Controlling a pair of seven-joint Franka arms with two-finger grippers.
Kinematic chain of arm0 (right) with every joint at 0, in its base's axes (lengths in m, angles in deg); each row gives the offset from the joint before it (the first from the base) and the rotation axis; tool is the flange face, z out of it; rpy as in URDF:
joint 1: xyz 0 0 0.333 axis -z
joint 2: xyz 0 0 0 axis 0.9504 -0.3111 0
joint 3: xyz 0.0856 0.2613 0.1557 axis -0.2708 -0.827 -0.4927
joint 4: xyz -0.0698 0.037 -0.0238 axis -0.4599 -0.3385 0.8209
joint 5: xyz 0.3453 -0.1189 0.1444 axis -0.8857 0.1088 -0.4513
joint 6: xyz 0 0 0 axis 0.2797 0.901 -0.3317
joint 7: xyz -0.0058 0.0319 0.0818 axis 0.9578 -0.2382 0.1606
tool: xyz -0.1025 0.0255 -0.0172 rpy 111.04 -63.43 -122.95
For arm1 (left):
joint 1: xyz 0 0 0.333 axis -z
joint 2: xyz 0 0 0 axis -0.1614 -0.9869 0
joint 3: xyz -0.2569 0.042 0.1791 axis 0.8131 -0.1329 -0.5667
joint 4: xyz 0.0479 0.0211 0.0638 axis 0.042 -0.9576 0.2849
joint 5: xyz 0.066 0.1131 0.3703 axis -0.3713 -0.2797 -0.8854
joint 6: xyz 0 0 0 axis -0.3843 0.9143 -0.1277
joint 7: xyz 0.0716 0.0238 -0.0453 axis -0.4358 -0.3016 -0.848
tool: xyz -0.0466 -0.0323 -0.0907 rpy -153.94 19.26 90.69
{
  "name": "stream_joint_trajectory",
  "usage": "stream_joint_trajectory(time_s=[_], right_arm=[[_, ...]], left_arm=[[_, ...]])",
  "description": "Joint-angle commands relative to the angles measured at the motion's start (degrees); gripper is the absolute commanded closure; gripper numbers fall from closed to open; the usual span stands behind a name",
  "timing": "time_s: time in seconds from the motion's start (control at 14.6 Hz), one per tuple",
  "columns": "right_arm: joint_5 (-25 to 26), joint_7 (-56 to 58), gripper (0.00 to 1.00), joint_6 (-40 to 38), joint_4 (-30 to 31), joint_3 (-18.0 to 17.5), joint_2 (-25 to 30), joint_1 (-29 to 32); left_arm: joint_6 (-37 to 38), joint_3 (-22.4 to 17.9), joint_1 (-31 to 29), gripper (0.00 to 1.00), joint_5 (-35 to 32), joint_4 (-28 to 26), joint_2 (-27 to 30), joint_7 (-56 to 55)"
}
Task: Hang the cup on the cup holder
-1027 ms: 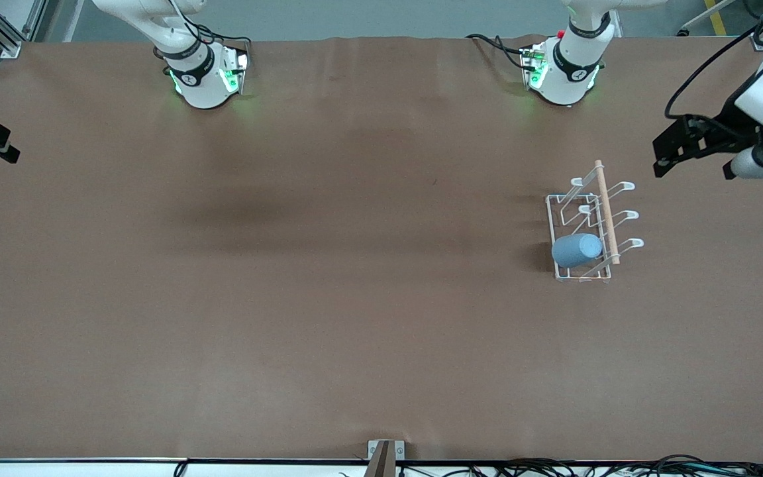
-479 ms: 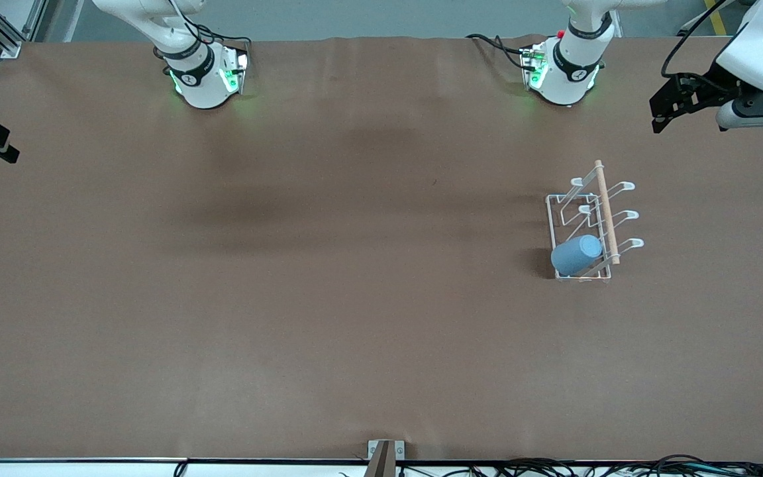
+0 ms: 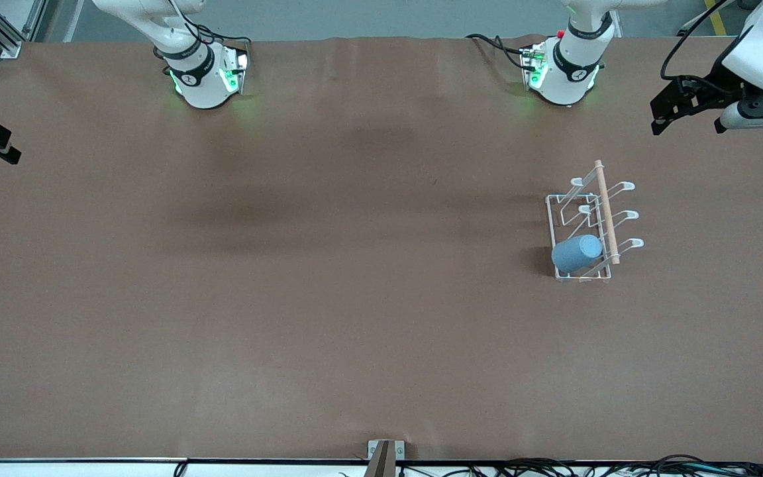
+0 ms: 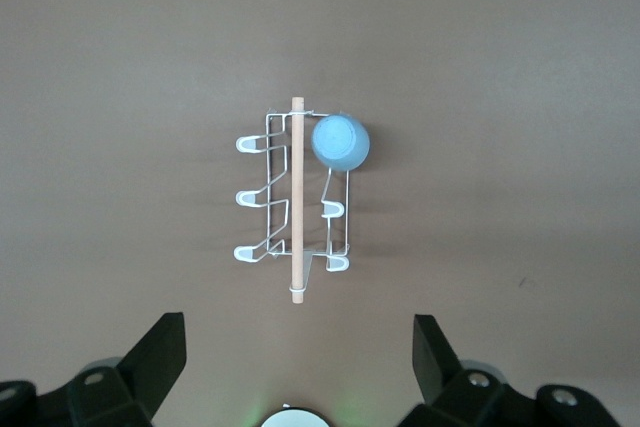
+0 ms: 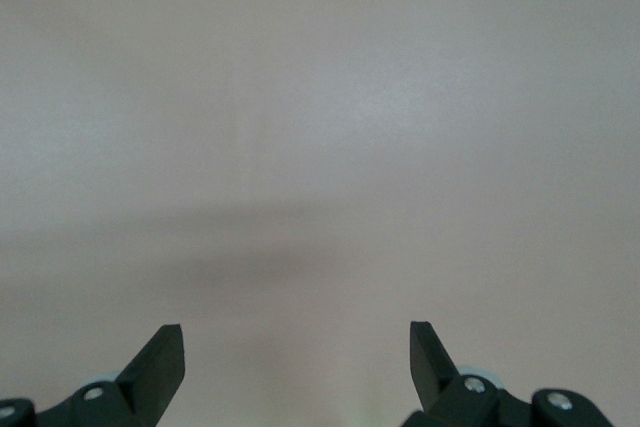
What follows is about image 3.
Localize blue plastic cup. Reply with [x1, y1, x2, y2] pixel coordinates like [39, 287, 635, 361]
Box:
[551, 234, 603, 274]

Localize grey metal stand leg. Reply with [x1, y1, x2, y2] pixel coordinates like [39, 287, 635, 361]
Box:
[678, 0, 738, 36]

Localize brown table cover sheet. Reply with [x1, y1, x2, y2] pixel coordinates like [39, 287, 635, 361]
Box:
[0, 34, 763, 462]

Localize white wire cup holder rack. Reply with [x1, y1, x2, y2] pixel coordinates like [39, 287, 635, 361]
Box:
[546, 160, 644, 284]

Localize black left arm base cable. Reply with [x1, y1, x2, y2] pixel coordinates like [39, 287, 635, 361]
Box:
[466, 33, 536, 70]

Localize black cable bundle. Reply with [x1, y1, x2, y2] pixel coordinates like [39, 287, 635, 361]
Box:
[398, 454, 763, 477]

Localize silver metal mounting bracket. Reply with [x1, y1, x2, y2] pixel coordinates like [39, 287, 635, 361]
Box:
[368, 440, 405, 461]

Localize metal bracket at table edge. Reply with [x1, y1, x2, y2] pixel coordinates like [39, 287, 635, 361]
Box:
[364, 441, 397, 477]

